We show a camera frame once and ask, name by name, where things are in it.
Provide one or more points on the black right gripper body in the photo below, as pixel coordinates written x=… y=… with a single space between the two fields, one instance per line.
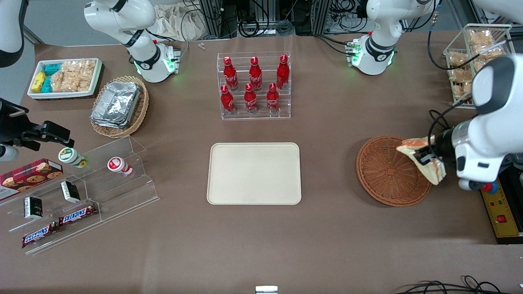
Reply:
x=9 y=124

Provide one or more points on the small silver device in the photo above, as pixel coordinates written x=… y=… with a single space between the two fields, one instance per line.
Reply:
x=266 y=290

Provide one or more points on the white plastic bin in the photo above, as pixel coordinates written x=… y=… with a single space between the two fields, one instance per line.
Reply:
x=36 y=94

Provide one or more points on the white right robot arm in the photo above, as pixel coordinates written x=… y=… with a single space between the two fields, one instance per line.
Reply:
x=143 y=53

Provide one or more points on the oval tan wicker basket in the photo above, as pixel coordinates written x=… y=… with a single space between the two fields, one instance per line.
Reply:
x=141 y=110

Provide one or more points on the triangular sandwich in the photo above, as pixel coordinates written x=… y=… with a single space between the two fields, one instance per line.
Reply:
x=434 y=173

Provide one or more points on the green lid yogurt bottle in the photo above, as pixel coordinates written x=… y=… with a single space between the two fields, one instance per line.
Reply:
x=70 y=156

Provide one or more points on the Snickers chocolate bar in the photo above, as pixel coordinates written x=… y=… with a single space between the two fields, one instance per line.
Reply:
x=39 y=235
x=77 y=214

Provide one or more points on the small black white box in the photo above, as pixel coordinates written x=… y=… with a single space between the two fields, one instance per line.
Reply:
x=70 y=192
x=33 y=208

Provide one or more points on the beige cloth bag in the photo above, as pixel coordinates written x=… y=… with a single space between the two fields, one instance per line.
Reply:
x=175 y=22

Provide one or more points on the clear rice cracker bag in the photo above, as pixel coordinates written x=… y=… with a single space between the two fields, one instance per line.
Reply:
x=480 y=38
x=461 y=83
x=457 y=60
x=79 y=68
x=69 y=83

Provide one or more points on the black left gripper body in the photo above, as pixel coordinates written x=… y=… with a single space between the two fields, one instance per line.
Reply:
x=441 y=144

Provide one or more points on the aluminium extrusion frame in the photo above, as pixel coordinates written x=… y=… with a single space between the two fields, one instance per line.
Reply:
x=320 y=16
x=212 y=18

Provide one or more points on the yellow emergency stop box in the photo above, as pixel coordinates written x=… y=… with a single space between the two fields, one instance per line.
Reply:
x=500 y=208

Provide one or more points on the round brown wicker basket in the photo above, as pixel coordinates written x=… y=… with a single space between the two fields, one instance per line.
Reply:
x=384 y=171

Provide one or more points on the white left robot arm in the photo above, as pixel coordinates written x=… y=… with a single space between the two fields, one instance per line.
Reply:
x=380 y=45

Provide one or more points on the teal snack packet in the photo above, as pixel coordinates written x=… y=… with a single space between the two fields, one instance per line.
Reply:
x=46 y=85
x=52 y=68

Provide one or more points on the yellow snack packet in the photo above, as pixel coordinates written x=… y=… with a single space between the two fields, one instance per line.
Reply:
x=39 y=81

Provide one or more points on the clear acrylic stepped stand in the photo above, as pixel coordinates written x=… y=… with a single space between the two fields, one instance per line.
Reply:
x=122 y=196

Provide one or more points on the red cola bottle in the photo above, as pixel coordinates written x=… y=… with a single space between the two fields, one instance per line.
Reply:
x=231 y=75
x=255 y=75
x=250 y=101
x=227 y=102
x=282 y=73
x=272 y=100

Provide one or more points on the red plaid cookie box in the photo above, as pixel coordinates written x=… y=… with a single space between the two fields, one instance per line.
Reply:
x=28 y=175

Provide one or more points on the aluminium foil container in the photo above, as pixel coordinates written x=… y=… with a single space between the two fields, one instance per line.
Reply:
x=116 y=102
x=122 y=125

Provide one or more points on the beige plastic serving tray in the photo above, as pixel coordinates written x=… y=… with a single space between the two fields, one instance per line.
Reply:
x=253 y=173

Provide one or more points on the red lid yogurt bottle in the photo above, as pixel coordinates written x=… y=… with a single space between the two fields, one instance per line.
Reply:
x=118 y=165

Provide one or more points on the red emergency stop button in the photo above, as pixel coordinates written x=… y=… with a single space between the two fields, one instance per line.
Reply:
x=491 y=188

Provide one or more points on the clear acrylic bottle rack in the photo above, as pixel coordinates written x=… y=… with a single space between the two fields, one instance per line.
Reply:
x=255 y=116

